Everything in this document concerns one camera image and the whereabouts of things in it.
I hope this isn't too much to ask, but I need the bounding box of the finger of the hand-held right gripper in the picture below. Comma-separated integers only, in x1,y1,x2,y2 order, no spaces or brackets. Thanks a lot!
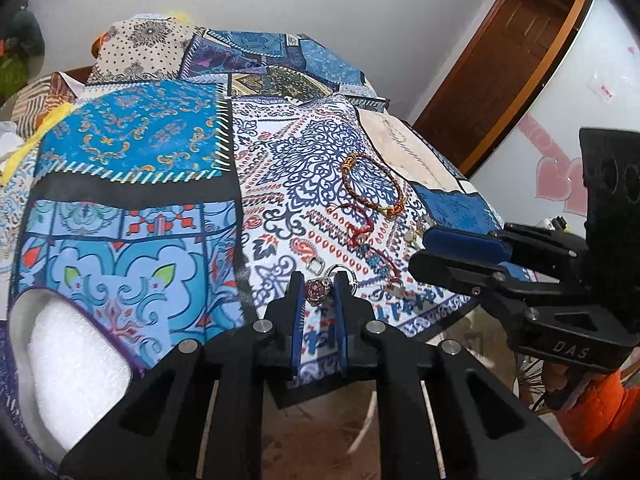
409,251,542,322
424,226,587,277

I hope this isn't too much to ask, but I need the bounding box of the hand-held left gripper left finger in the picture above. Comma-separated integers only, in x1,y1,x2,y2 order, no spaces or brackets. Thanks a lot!
57,271,306,480

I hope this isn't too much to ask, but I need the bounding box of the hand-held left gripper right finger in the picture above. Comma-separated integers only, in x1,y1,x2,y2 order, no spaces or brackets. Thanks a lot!
332,270,583,480

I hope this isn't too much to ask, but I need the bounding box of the red stone ring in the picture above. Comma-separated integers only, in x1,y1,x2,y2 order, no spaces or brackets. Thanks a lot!
306,276,333,307

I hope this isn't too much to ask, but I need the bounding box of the silver charm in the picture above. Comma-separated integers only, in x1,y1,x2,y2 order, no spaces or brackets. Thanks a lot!
407,215,436,247

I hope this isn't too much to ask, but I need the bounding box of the braided red gold bracelet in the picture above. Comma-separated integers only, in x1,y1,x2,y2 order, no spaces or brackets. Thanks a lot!
341,152,405,219

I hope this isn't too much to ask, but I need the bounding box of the white foam jewelry tray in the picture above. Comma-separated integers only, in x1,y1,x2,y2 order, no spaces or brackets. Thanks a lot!
7,287,141,463

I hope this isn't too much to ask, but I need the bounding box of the person's right forearm orange sleeve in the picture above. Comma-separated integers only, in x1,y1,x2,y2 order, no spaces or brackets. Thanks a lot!
545,360,640,461

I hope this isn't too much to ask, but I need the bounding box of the pink heart sticker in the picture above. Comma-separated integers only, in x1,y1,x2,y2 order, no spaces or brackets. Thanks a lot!
534,156,573,201

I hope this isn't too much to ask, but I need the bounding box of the white wardrobe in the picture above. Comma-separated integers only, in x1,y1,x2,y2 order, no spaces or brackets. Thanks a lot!
470,0,640,241

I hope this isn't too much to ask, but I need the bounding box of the blue patchwork printed blanket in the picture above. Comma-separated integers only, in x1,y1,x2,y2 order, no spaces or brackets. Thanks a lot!
0,29,540,466

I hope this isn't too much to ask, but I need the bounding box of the brown wooden door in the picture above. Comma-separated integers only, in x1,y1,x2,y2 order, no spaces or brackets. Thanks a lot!
412,0,599,179

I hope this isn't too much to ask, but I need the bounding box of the beige patterned pillow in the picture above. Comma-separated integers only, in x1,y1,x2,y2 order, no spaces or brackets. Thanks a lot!
87,17,207,87

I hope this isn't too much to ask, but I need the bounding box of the yellow cloth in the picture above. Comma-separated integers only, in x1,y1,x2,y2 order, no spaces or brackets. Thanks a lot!
0,102,76,187

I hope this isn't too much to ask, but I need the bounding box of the brown striped cloth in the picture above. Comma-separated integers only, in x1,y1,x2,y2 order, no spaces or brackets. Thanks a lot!
12,72,82,122

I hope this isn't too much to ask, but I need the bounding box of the white cloth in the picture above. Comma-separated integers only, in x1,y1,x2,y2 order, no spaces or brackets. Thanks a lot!
0,120,27,162

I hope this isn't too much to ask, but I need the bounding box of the green covered stand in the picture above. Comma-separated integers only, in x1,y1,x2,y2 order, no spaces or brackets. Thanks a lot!
0,50,38,111

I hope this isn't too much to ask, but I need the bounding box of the dark green cloth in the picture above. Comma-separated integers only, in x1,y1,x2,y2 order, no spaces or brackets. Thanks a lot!
10,7,48,58

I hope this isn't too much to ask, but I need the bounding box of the red string bracelet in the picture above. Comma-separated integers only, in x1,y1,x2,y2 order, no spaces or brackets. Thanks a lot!
332,200,402,282

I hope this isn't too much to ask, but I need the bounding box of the white cable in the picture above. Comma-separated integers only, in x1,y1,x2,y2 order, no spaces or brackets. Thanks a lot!
345,385,382,461

